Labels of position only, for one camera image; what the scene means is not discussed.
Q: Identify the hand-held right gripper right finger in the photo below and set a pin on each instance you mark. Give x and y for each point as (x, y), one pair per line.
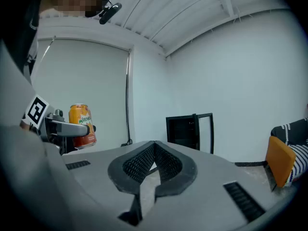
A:
(204, 201)

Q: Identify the orange chair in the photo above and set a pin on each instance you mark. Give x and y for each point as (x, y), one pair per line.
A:
(280, 160)

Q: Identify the white roller blind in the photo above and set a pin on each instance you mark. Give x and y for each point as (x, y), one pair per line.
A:
(84, 80)

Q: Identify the black head-worn camera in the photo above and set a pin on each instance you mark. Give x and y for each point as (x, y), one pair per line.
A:
(109, 13)

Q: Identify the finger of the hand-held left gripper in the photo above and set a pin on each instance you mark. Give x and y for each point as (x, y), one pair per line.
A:
(72, 129)

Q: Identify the person's black shirt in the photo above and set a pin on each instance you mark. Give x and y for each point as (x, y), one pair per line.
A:
(26, 44)

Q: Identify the black mini fridge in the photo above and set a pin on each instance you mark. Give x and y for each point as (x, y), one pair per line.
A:
(180, 131)

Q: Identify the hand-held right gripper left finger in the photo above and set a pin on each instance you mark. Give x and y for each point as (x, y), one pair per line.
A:
(96, 177)

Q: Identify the orange drink can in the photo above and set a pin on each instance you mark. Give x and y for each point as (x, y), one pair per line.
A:
(80, 112)

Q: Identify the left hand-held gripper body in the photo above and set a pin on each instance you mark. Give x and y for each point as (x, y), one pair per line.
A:
(37, 109)

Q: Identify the black white striped garment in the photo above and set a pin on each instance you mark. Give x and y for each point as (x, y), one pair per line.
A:
(298, 129)

